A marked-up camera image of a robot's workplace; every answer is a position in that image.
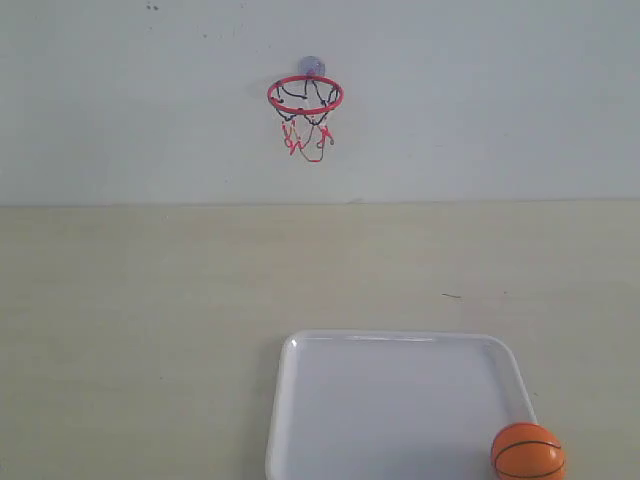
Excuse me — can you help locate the small orange basketball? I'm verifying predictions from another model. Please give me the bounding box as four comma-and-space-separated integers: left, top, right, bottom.
490, 422, 566, 480

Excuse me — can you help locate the red mini basketball hoop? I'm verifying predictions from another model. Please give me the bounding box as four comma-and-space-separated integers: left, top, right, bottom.
266, 74, 344, 163

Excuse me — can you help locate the white plastic tray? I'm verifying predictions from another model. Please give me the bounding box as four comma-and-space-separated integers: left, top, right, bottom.
265, 330, 536, 480

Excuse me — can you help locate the clear suction cup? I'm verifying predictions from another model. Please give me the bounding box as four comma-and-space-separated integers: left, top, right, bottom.
298, 56, 326, 77

